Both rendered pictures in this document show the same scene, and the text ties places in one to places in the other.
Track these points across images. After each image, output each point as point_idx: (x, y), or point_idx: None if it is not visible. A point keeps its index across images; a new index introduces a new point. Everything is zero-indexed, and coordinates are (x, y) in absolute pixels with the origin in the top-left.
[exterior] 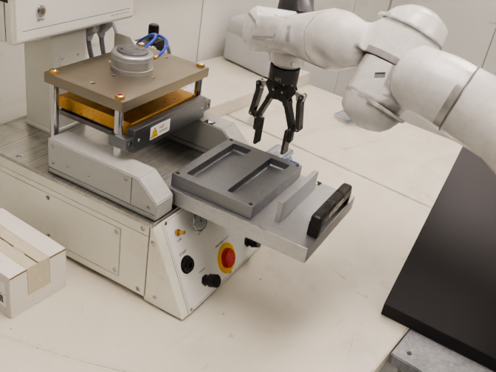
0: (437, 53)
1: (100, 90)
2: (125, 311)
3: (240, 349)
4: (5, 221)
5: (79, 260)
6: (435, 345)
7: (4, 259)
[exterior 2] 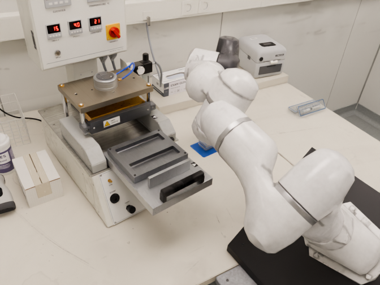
0: (221, 108)
1: (76, 99)
2: (83, 216)
3: (128, 251)
4: (42, 157)
5: (76, 182)
6: (248, 279)
7: (28, 178)
